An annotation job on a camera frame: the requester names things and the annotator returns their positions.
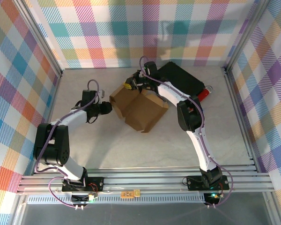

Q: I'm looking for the brown cardboard box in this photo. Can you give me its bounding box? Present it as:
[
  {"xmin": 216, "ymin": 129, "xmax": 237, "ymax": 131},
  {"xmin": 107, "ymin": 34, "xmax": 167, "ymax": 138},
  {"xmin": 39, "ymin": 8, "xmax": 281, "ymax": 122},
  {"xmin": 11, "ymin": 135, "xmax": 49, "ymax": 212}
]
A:
[{"xmin": 109, "ymin": 84, "xmax": 169, "ymax": 134}]

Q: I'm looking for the black carrying case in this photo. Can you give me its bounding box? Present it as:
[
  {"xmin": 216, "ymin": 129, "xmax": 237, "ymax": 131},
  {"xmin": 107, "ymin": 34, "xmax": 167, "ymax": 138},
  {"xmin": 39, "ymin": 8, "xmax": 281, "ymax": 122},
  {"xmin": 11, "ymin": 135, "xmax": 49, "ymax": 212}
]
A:
[{"xmin": 156, "ymin": 61, "xmax": 206, "ymax": 100}]

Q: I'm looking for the small wooden tag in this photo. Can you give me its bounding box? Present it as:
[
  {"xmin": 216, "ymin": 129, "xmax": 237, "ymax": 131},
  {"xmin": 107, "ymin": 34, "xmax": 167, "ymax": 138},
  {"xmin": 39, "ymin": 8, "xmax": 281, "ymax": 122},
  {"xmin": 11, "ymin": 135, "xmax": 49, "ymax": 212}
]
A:
[{"xmin": 120, "ymin": 188, "xmax": 141, "ymax": 199}]

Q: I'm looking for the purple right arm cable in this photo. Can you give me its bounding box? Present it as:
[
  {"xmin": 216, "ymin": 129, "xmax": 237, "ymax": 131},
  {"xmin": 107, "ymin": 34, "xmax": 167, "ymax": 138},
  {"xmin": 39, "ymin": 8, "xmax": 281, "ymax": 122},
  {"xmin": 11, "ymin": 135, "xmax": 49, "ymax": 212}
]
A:
[{"xmin": 140, "ymin": 56, "xmax": 234, "ymax": 209}]

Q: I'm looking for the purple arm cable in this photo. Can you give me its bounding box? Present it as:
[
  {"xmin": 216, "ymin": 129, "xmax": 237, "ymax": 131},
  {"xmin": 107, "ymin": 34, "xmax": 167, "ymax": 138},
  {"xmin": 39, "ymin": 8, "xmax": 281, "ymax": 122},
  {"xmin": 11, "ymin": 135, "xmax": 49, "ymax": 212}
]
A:
[
  {"xmin": 35, "ymin": 79, "xmax": 101, "ymax": 210},
  {"xmin": 140, "ymin": 56, "xmax": 234, "ymax": 209}
]

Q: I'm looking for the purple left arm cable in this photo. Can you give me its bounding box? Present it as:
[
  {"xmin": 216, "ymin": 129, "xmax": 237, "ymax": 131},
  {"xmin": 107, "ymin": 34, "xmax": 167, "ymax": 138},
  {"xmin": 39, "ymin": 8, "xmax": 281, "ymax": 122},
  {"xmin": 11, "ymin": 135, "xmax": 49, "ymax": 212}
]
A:
[{"xmin": 35, "ymin": 79, "xmax": 101, "ymax": 210}]

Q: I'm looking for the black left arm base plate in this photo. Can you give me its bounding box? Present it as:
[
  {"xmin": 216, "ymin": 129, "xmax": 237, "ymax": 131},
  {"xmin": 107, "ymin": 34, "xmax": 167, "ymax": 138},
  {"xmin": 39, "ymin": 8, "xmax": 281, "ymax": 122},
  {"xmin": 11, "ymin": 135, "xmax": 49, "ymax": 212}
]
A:
[{"xmin": 62, "ymin": 177, "xmax": 105, "ymax": 193}]

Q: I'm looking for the aluminium mounting rail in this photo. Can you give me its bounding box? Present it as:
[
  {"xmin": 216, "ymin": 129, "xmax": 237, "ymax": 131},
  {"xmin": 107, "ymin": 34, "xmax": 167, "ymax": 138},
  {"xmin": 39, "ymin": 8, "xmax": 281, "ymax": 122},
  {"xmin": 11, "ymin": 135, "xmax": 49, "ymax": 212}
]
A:
[{"xmin": 16, "ymin": 167, "xmax": 274, "ymax": 195}]

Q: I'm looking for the aluminium corner post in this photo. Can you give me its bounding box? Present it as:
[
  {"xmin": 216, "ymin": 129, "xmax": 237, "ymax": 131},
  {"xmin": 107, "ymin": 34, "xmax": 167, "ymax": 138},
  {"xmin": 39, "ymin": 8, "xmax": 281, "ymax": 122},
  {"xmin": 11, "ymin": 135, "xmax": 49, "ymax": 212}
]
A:
[
  {"xmin": 13, "ymin": 0, "xmax": 64, "ymax": 77},
  {"xmin": 223, "ymin": 0, "xmax": 272, "ymax": 73}
]

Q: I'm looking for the aluminium side rail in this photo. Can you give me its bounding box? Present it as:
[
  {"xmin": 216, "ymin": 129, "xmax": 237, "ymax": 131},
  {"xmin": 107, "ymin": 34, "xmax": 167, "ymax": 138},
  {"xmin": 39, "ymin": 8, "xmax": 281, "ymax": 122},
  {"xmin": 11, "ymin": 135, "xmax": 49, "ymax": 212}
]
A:
[{"xmin": 223, "ymin": 69, "xmax": 260, "ymax": 171}]

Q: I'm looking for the slotted grey cable duct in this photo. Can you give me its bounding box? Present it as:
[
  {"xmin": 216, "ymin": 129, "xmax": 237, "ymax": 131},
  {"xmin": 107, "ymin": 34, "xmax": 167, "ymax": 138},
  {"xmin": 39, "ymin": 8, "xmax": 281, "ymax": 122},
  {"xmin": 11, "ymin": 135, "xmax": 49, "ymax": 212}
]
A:
[{"xmin": 27, "ymin": 195, "xmax": 207, "ymax": 204}]

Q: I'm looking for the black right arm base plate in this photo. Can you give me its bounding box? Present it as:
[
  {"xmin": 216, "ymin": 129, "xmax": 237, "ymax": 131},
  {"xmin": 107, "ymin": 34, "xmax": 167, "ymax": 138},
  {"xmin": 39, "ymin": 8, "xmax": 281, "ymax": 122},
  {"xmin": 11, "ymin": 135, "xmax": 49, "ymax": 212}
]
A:
[{"xmin": 186, "ymin": 174, "xmax": 230, "ymax": 191}]

